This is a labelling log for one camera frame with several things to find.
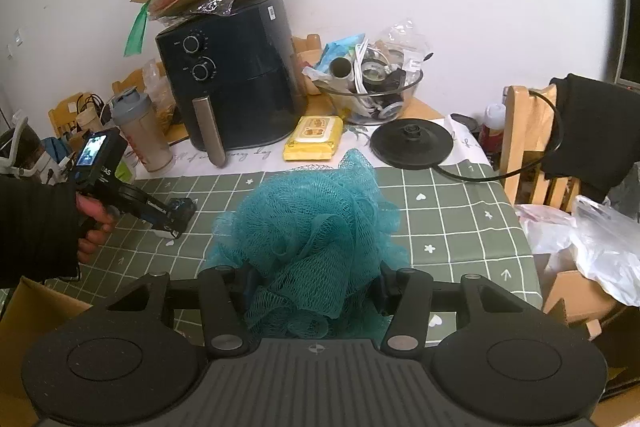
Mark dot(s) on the black air fryer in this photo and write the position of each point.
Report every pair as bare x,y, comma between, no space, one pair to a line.
250,82

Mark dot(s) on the black cloth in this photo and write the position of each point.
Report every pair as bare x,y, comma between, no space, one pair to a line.
595,132

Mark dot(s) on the small cardboard box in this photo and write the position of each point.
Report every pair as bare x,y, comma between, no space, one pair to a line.
570,297

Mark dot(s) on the glass bowl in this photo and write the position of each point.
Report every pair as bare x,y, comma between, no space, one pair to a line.
407,92

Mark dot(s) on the large cardboard box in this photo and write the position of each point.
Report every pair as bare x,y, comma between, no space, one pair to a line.
30,322

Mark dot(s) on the yellow wet wipes pack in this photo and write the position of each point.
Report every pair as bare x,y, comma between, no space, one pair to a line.
312,137

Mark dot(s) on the black kettle base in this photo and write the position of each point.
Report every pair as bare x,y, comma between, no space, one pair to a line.
412,147

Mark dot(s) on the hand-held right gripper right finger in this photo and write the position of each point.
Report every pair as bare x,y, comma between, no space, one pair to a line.
395,289

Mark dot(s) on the white plastic bags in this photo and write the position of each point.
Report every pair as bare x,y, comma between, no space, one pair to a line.
600,247

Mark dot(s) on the blue packet in bowl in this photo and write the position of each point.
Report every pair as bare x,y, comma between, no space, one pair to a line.
340,47

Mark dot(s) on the green grid tablecloth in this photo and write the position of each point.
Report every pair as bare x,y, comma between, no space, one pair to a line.
450,217

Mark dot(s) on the clear bag of brown snacks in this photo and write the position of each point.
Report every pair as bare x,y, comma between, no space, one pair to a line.
160,97

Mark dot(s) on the green tissue pack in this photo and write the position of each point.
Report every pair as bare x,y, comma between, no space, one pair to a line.
127,169

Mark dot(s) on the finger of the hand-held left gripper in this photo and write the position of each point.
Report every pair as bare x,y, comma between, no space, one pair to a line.
157,209

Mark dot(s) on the grey shaker bottle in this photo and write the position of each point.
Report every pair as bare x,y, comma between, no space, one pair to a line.
145,137

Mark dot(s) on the person's left hand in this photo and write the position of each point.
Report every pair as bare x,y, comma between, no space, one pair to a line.
92,227

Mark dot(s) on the blue cloth bag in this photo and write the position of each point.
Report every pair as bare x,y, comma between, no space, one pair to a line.
55,152

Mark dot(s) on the clear plastic bag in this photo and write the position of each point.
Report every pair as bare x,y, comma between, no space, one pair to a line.
405,44

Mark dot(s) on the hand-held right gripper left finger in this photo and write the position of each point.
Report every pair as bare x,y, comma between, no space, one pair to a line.
237,284

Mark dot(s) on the green plastic strip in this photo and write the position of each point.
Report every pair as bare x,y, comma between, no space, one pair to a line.
137,32

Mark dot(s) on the red bottle white cap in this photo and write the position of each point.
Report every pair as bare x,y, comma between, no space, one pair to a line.
492,129

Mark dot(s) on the grey cardboard tube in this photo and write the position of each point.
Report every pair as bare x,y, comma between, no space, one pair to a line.
341,68

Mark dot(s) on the teal mesh bath loofah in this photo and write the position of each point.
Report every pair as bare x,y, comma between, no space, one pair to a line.
320,217

